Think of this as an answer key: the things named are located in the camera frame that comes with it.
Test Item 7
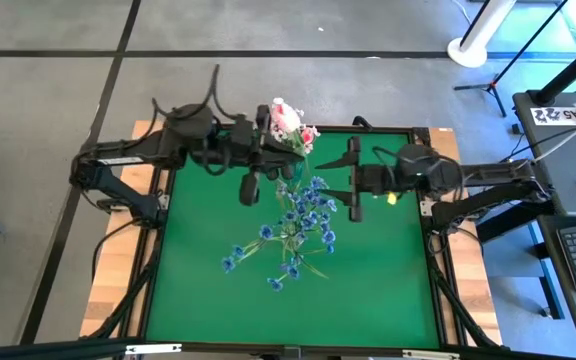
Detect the long-stemmed blue flower spray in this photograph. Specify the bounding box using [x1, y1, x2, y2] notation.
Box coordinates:
[219, 197, 338, 294]

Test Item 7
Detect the black tripod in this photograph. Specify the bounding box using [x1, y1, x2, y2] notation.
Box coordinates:
[453, 0, 572, 119]

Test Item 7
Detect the black aluminium table frame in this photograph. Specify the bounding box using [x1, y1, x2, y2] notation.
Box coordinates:
[117, 124, 502, 360]

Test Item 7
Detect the grey side cart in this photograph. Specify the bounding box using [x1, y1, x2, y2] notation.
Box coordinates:
[511, 89, 576, 341]

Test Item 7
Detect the silver metal bracket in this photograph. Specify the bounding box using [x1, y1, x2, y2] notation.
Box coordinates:
[124, 342, 183, 357]
[401, 348, 462, 360]

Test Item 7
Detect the black table clamp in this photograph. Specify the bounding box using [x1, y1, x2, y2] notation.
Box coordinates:
[351, 114, 375, 133]

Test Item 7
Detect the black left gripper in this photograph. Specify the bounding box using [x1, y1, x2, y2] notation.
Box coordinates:
[227, 103, 307, 207]

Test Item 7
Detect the dense blue flower bunch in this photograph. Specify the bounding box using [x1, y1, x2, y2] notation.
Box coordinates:
[273, 174, 340, 251]

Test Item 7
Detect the black slanted post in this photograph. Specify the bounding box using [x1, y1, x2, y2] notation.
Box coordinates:
[526, 44, 576, 107]

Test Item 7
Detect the pink artificial tulip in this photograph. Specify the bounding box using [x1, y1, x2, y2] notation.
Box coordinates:
[300, 124, 321, 147]
[269, 96, 303, 135]

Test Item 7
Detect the white paper label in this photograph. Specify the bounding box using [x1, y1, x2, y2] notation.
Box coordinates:
[530, 104, 576, 126]

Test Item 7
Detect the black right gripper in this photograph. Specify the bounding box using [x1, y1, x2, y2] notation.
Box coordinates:
[314, 135, 410, 224]

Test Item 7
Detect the white pole stand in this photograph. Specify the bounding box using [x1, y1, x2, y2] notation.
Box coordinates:
[446, 0, 519, 70]

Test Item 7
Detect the white artificial flower bunch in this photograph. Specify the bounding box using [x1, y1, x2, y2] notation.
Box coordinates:
[270, 124, 317, 157]

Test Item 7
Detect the black frame beam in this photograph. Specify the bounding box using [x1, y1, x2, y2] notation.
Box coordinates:
[0, 337, 144, 360]

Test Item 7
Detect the green table mat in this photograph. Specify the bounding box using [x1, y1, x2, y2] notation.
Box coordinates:
[145, 130, 442, 350]

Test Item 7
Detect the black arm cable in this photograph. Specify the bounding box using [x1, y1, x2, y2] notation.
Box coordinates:
[151, 63, 242, 124]

